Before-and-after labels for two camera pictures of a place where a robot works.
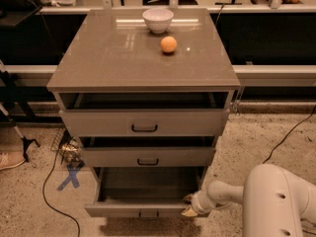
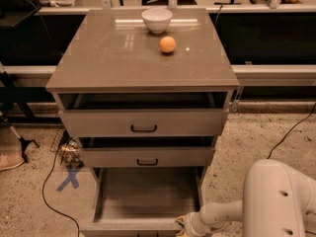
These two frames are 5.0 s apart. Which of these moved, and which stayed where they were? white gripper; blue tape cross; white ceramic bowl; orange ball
Moved: white gripper
Stayed: orange ball; white ceramic bowl; blue tape cross
